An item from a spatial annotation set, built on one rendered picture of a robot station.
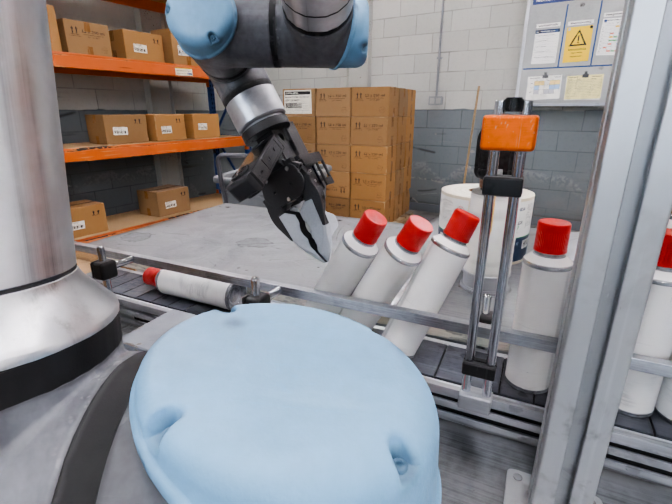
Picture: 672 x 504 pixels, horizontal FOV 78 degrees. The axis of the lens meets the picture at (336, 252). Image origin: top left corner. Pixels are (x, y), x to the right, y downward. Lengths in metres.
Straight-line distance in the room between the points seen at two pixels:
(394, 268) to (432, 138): 4.72
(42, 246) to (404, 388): 0.15
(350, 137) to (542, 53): 2.05
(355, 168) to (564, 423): 3.65
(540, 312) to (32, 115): 0.47
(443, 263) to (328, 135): 3.58
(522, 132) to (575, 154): 4.54
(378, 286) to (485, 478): 0.24
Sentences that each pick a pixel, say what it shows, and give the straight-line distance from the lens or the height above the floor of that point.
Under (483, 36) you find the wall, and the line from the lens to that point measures 5.11.
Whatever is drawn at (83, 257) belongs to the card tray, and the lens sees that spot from 1.25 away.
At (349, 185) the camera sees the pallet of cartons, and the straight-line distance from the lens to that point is 4.01.
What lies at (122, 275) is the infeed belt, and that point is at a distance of 0.96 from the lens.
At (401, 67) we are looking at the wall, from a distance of 5.38.
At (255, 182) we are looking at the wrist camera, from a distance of 0.51.
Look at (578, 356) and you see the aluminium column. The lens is 0.38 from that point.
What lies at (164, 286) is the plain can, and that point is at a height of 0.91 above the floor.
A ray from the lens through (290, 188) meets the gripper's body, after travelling 0.58.
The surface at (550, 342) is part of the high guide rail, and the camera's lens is 0.52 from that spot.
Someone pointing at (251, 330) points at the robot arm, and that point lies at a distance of 0.19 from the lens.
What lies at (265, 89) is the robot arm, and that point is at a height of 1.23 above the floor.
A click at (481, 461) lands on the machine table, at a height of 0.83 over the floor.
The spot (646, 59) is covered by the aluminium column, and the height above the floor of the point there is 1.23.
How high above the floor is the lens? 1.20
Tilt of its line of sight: 19 degrees down
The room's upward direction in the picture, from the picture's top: straight up
